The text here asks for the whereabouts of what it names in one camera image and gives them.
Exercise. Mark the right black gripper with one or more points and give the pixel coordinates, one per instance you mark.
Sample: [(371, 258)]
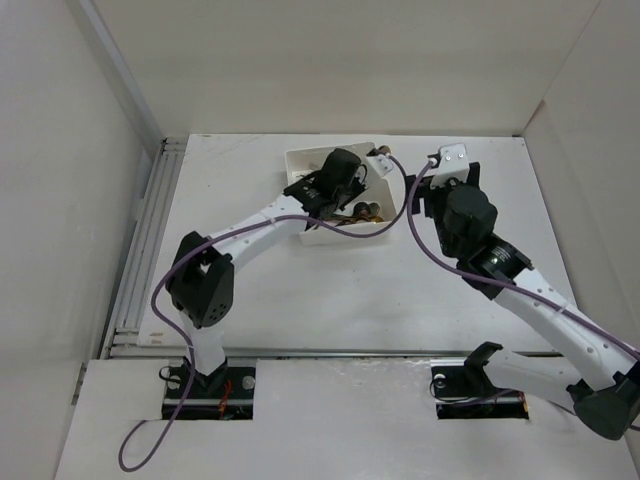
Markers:
[(425, 190)]

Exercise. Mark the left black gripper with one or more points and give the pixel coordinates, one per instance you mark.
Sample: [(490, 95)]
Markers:
[(360, 186)]

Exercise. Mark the white plastic bin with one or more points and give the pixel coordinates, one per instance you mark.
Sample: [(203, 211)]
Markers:
[(379, 193), (303, 161)]

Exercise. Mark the black measuring spoon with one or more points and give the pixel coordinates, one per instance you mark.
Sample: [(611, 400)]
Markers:
[(361, 209)]

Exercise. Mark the silver spoon copper handle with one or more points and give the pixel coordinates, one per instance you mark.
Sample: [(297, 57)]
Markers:
[(374, 209)]

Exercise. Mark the small gold spoon green handle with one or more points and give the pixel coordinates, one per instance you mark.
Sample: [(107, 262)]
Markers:
[(373, 219)]

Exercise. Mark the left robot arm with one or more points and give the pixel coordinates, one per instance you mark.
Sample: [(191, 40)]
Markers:
[(202, 289)]

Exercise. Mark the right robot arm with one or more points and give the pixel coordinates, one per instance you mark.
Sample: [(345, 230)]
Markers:
[(595, 376)]

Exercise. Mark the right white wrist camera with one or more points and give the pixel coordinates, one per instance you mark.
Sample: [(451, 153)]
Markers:
[(452, 160)]

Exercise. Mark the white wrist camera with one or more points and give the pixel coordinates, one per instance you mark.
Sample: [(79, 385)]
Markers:
[(379, 160), (452, 160)]

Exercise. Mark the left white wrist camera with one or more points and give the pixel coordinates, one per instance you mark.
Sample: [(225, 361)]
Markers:
[(379, 160)]

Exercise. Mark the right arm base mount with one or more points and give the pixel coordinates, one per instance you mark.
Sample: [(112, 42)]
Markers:
[(462, 390)]

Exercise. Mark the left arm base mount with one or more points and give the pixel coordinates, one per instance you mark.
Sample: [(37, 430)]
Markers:
[(229, 398)]

